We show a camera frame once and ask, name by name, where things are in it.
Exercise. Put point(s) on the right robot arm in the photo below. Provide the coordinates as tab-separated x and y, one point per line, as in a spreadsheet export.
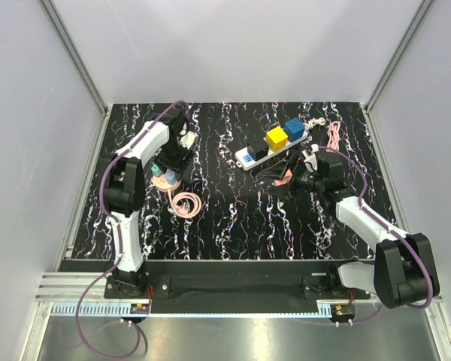
403	272

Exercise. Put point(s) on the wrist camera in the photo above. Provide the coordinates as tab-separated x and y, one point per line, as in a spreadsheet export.
310	157
189	140

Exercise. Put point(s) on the light blue plug adapter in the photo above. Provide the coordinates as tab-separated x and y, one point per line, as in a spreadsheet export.
171	177

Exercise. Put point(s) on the black cube socket adapter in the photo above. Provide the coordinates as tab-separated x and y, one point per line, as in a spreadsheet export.
257	149

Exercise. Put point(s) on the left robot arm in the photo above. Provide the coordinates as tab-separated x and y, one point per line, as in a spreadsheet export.
122	189

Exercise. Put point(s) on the yellow cube socket adapter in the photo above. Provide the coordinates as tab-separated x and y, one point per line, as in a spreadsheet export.
276	138

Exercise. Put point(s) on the teal plug adapter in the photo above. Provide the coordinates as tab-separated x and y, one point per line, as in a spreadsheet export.
156	170

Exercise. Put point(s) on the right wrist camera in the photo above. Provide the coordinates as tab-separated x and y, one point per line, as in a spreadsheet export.
310	157

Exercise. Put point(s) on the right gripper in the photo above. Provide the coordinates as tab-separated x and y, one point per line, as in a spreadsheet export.
279	171

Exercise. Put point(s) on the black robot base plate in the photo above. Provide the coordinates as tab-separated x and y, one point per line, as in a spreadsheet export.
235	288

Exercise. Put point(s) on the pink power strip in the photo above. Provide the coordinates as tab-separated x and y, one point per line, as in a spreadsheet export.
285	179

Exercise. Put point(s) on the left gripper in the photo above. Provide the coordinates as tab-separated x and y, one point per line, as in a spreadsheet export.
179	165

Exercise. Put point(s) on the white power strip cable plug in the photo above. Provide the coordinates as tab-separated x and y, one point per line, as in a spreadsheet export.
310	124

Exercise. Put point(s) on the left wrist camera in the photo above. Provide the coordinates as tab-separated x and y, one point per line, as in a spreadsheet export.
189	140

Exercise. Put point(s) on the blue cube socket adapter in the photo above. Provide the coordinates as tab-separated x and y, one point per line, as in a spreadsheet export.
294	129

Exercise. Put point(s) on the white multicolour power strip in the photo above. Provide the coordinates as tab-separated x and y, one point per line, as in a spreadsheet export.
243	159

